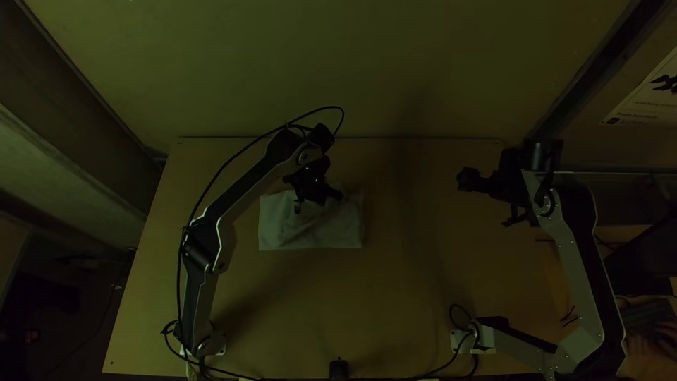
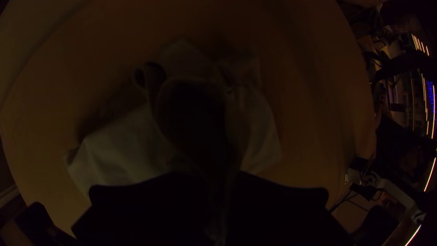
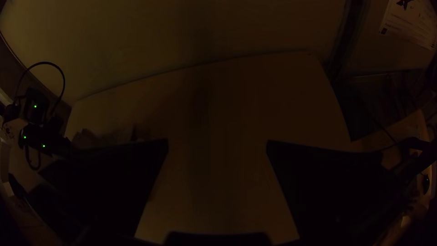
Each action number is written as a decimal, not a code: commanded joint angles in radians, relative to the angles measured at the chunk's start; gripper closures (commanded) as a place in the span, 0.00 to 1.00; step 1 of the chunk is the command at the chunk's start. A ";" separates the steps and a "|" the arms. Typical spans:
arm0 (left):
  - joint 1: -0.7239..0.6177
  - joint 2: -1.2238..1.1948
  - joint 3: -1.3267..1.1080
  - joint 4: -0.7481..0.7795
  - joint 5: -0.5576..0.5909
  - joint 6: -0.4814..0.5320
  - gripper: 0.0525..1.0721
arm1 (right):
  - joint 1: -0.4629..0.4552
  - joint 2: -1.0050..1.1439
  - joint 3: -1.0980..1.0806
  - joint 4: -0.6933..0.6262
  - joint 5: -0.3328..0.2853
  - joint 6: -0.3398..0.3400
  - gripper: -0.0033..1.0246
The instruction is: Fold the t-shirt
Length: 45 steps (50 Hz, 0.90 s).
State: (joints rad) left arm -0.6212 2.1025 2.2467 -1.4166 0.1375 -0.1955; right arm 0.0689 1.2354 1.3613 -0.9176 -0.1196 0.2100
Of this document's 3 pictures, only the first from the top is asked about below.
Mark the white t-shirt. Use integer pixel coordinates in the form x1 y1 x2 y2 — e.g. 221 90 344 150
257 182 365 250

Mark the white paper sign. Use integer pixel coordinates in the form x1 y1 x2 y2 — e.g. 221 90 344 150
600 46 677 129

